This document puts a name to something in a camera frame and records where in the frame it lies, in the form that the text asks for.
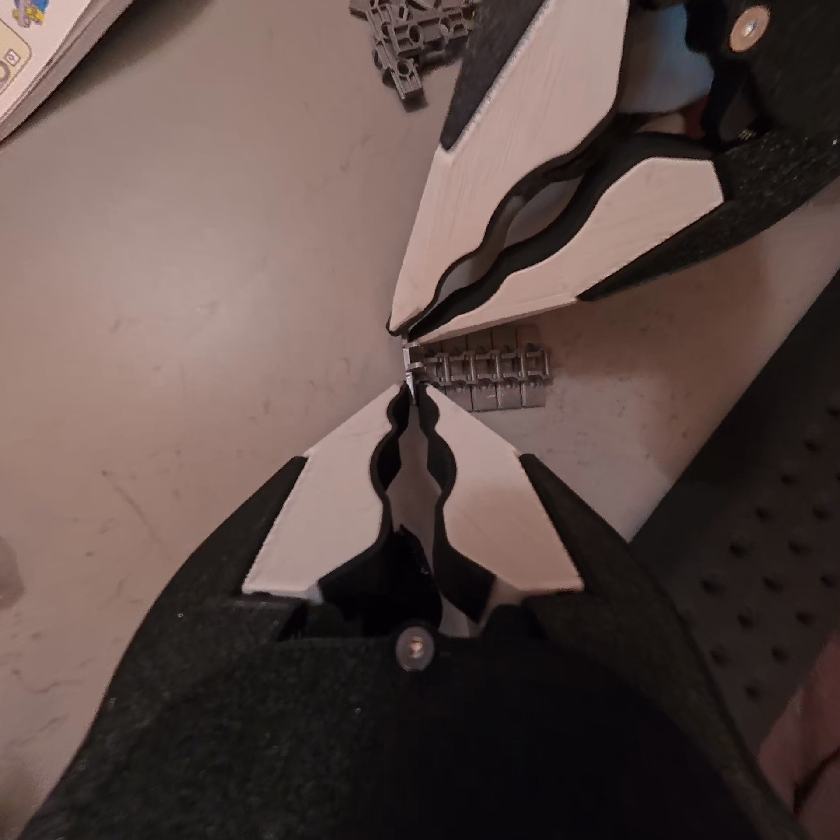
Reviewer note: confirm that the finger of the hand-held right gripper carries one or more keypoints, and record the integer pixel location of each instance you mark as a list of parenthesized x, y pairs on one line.
[(525, 118), (643, 223)]

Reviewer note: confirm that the grey track link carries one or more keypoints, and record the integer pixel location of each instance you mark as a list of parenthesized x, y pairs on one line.
[(411, 367)]

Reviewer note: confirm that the instruction manual booklet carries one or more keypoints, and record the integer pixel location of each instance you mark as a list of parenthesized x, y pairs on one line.
[(46, 59)]

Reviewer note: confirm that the black perforated foam pad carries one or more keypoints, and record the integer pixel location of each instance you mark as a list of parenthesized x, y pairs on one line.
[(754, 525)]

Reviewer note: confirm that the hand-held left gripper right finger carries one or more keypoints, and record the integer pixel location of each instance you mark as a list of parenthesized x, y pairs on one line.
[(512, 518)]

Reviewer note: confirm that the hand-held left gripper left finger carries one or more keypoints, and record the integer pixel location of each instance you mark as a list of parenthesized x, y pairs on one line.
[(321, 518)]

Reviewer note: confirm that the pile of grey track pieces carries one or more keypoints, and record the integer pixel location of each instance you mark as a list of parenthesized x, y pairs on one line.
[(413, 46)]

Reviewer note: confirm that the person's brown shirt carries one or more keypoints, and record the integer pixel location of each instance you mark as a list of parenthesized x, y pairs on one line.
[(807, 741)]

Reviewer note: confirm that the grey desk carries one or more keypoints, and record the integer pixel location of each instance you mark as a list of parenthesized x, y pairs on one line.
[(197, 328)]

